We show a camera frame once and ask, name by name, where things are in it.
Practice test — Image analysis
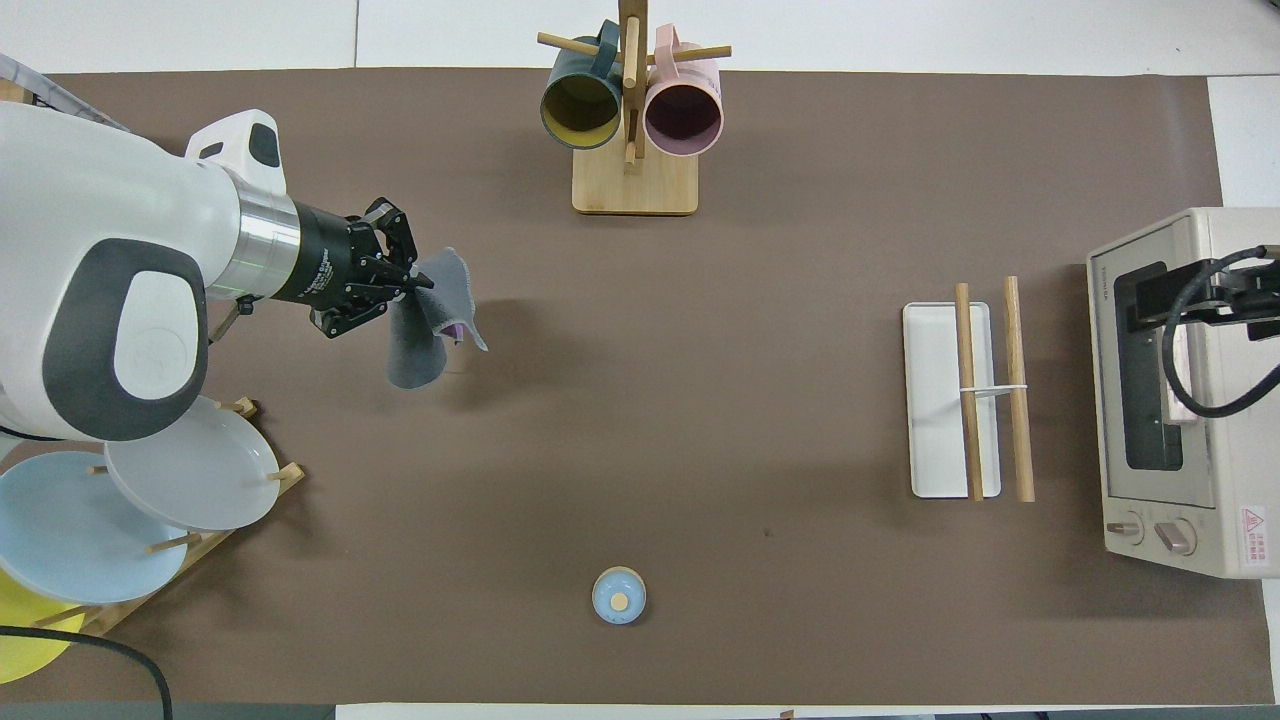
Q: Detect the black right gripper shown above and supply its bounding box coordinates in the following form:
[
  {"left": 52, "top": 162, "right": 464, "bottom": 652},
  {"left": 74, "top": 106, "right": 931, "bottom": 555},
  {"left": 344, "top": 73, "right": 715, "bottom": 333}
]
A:
[{"left": 1128, "top": 262, "right": 1280, "bottom": 341}]

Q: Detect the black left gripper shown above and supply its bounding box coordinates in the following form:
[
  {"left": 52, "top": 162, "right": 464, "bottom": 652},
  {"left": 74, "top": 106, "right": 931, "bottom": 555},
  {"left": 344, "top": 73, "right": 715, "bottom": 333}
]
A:
[{"left": 270, "top": 198, "right": 436, "bottom": 339}]

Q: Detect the purple towel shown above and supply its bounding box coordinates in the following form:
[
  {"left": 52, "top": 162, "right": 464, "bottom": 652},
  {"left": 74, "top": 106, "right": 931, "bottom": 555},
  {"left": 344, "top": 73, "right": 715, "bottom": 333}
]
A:
[{"left": 388, "top": 248, "right": 489, "bottom": 391}]

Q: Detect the wooden plate rack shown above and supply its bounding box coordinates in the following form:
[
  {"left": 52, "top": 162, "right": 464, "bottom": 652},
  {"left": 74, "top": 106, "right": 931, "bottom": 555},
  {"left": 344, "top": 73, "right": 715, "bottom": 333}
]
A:
[{"left": 30, "top": 397, "right": 306, "bottom": 641}]

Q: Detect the white rack with wooden bars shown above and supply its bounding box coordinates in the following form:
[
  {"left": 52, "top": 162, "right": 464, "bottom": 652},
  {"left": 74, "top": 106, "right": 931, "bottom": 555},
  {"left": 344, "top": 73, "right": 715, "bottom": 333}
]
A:
[{"left": 902, "top": 276, "right": 1036, "bottom": 503}]

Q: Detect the beige toaster oven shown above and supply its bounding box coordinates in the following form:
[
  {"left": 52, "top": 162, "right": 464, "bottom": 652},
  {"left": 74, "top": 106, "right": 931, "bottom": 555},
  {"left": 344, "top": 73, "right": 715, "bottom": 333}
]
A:
[{"left": 1087, "top": 207, "right": 1280, "bottom": 581}]

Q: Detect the dark teal mug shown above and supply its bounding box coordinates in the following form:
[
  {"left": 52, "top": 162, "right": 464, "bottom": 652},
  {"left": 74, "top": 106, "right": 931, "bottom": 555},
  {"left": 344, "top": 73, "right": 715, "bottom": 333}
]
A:
[{"left": 540, "top": 20, "right": 625, "bottom": 151}]

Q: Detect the wooden mug tree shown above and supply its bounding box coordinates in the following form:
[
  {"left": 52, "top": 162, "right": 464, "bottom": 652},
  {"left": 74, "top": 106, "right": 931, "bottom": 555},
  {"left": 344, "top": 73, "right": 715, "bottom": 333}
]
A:
[{"left": 537, "top": 0, "right": 733, "bottom": 216}]

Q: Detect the grey plate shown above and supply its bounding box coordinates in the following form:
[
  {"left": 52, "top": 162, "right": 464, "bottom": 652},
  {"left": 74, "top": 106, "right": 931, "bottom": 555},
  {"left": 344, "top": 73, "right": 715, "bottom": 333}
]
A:
[{"left": 104, "top": 395, "right": 282, "bottom": 532}]

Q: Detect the pink mug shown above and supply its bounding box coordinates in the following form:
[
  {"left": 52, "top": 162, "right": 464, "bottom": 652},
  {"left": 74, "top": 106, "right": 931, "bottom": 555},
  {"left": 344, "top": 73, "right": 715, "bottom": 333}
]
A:
[{"left": 644, "top": 24, "right": 724, "bottom": 158}]

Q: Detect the brown table mat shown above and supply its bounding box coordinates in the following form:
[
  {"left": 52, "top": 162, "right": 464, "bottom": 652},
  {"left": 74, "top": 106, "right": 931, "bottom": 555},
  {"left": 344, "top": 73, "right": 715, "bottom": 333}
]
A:
[{"left": 0, "top": 68, "right": 1276, "bottom": 706}]

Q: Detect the white patterned cloth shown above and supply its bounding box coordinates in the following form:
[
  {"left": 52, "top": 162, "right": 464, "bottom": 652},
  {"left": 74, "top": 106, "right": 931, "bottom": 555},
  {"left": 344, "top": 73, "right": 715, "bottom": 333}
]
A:
[{"left": 0, "top": 52, "right": 131, "bottom": 131}]

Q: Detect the blue call bell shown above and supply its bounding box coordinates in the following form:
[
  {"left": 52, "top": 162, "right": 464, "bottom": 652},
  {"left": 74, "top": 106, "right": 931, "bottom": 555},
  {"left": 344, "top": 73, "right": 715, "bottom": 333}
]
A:
[{"left": 592, "top": 566, "right": 647, "bottom": 626}]

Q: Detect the light blue plate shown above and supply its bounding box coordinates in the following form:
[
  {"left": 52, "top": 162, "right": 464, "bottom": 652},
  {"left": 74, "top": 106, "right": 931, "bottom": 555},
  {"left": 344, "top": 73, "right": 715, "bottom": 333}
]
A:
[{"left": 0, "top": 441, "right": 189, "bottom": 605}]

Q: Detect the yellow plate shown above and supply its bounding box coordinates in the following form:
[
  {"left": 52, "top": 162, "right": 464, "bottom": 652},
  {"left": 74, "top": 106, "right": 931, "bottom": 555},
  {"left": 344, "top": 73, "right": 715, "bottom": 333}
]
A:
[{"left": 0, "top": 568, "right": 89, "bottom": 685}]

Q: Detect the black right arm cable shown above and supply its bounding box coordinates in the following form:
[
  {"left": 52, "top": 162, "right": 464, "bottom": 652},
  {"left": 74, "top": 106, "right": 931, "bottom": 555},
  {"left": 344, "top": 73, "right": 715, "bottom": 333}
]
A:
[{"left": 1162, "top": 245, "right": 1280, "bottom": 419}]

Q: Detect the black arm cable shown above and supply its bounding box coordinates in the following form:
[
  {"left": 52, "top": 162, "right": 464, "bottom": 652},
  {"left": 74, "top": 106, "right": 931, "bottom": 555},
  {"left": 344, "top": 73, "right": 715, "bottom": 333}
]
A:
[
  {"left": 1162, "top": 245, "right": 1280, "bottom": 419},
  {"left": 0, "top": 625, "right": 173, "bottom": 720}
]

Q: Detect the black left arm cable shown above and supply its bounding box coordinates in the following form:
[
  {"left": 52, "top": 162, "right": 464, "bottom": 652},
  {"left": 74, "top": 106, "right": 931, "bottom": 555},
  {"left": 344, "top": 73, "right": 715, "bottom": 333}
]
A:
[{"left": 0, "top": 625, "right": 173, "bottom": 720}]

